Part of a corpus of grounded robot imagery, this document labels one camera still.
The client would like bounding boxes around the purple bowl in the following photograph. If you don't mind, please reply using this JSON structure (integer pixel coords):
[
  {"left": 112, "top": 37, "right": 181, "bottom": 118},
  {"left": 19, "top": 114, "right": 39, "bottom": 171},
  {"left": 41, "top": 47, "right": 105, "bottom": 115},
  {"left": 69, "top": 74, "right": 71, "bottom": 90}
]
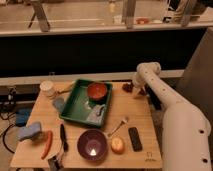
[{"left": 77, "top": 129, "right": 108, "bottom": 161}]

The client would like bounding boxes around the small dark gadget table edge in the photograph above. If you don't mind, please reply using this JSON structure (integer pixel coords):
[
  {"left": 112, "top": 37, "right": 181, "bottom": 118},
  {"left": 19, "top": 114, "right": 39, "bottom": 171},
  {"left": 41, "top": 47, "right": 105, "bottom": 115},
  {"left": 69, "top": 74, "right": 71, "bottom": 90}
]
[{"left": 48, "top": 155, "right": 63, "bottom": 171}]

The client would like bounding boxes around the wooden spoon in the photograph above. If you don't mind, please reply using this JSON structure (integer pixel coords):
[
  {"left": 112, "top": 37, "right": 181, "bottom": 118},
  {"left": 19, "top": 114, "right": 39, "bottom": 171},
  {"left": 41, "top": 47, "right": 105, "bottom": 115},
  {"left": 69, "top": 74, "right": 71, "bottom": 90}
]
[{"left": 57, "top": 82, "right": 74, "bottom": 94}]

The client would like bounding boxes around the black handled knife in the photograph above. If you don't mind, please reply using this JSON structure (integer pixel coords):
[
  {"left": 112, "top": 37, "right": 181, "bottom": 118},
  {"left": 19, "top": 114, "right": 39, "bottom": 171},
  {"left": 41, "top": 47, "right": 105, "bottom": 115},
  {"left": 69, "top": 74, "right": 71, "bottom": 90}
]
[{"left": 60, "top": 124, "right": 69, "bottom": 152}]

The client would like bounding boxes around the green plastic tray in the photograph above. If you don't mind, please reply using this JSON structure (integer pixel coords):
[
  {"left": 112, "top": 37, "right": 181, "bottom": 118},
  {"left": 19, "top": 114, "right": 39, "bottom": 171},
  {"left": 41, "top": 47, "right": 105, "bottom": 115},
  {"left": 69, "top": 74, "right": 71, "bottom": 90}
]
[{"left": 59, "top": 79, "right": 113, "bottom": 127}]

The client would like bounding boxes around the blue sponge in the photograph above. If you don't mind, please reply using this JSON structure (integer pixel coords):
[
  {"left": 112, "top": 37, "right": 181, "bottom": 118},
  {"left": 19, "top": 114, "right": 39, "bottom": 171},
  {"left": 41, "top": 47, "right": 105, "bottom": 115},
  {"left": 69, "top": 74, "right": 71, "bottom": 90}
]
[{"left": 18, "top": 122, "right": 42, "bottom": 141}]

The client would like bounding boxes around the orange red bowl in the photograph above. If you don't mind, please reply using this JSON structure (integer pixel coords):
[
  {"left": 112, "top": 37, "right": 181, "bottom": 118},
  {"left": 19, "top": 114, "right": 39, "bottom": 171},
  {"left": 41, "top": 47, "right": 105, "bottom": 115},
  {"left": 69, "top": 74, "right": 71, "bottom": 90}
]
[{"left": 87, "top": 82, "right": 107, "bottom": 101}]

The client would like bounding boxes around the dark red grape bunch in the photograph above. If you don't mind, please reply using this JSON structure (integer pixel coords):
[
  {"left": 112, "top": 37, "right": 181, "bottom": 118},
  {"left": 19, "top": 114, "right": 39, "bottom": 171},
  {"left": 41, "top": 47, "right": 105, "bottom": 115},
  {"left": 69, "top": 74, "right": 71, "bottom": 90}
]
[{"left": 122, "top": 83, "right": 146, "bottom": 95}]

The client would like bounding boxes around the white plastic cup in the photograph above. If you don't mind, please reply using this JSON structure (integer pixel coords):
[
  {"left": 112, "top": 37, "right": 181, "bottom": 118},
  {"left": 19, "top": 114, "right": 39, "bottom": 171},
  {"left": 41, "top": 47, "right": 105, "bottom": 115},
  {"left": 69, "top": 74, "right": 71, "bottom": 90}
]
[{"left": 40, "top": 81, "right": 55, "bottom": 97}]

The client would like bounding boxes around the black cable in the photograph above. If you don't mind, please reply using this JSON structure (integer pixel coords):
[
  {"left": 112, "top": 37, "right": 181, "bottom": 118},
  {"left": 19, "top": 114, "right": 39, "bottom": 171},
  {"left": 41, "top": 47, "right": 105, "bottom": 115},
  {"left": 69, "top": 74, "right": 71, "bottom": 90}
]
[{"left": 0, "top": 109, "right": 19, "bottom": 155}]

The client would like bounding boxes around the blue grey cloth in tray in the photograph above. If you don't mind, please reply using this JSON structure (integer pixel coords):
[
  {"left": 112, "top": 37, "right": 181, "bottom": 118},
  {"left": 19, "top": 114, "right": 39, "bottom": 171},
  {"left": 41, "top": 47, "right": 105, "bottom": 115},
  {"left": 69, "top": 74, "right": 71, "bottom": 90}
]
[{"left": 87, "top": 104, "right": 105, "bottom": 123}]

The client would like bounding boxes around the grey blue small cloth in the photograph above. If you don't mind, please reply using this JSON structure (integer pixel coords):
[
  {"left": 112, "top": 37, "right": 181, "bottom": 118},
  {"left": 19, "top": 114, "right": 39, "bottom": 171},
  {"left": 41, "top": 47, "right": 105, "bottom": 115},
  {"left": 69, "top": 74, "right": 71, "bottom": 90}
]
[{"left": 52, "top": 97, "right": 65, "bottom": 113}]

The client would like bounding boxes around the black remote control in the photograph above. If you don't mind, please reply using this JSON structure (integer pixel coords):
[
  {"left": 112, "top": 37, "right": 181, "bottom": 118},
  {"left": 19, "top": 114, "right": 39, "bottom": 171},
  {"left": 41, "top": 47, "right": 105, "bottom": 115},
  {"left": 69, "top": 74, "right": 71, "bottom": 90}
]
[{"left": 128, "top": 127, "right": 142, "bottom": 152}]

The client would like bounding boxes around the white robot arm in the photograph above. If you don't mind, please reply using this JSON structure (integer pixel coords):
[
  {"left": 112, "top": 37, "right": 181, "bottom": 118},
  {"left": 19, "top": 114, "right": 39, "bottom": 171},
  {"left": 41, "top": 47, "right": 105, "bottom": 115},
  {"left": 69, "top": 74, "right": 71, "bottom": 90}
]
[{"left": 132, "top": 62, "right": 212, "bottom": 171}]

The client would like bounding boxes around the blue box off table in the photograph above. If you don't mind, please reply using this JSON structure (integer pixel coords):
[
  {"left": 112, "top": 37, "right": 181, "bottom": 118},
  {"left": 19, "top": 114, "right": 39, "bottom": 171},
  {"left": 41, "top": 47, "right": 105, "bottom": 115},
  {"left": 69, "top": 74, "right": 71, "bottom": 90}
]
[{"left": 15, "top": 108, "right": 32, "bottom": 127}]

